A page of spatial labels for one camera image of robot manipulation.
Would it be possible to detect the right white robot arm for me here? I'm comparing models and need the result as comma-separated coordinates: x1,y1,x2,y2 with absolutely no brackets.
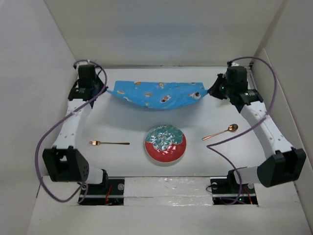
208,66,306,193

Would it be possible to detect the blue space print placemat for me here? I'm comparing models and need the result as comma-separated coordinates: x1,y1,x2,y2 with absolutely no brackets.
107,81,208,110

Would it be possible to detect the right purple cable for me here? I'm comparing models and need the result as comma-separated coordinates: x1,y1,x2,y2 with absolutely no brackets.
206,56,279,204

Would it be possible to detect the copper spoon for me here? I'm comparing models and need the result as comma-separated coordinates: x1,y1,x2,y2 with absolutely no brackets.
201,123,239,141

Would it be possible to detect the purple cable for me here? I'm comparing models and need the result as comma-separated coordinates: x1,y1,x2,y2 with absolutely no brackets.
35,59,108,203
206,56,279,204

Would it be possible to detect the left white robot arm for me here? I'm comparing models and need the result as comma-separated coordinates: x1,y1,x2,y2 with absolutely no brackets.
43,60,109,194

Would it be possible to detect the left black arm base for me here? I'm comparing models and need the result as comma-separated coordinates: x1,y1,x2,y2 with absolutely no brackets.
78,174,125,206

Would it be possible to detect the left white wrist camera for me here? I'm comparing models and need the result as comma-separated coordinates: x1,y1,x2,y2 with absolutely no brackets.
73,59,90,70

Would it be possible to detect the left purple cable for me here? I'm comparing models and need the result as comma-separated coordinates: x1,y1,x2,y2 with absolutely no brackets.
35,59,108,203

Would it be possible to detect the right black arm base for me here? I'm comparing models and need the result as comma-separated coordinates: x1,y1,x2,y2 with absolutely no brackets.
206,170,258,205

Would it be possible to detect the red and teal plate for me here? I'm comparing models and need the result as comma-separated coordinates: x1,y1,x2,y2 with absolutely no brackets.
144,124,187,165

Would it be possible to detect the copper fork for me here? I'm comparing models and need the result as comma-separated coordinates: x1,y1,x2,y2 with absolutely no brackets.
89,141,130,146

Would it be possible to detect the aluminium rail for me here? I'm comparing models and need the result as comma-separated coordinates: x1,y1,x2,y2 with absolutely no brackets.
80,193,257,199

